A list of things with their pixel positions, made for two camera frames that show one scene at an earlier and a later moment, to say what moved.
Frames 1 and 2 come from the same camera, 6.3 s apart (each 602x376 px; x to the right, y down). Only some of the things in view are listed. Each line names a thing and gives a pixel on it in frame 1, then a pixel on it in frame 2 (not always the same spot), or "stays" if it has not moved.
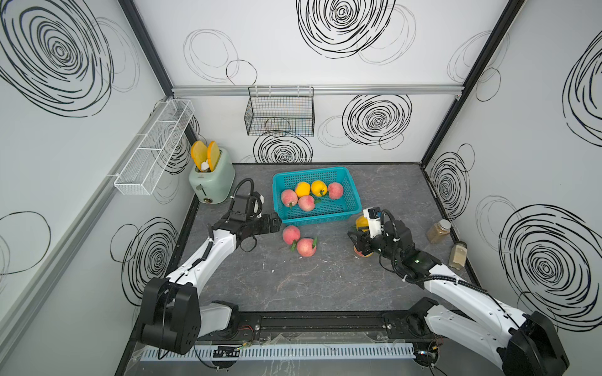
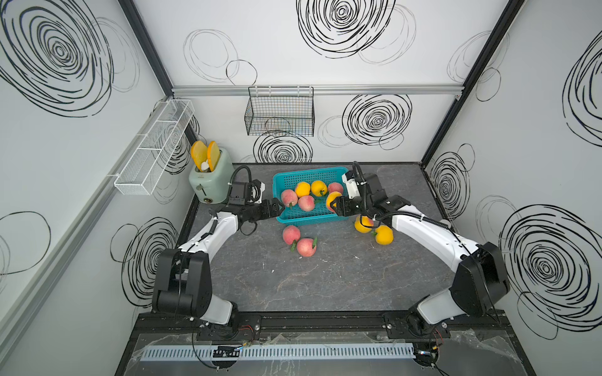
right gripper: [362, 240] -> [342, 208]
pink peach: [335, 190] stays
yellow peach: [319, 188] stays
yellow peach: [302, 189] stays
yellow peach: [360, 254] -> [331, 197]
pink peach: [291, 233] stays
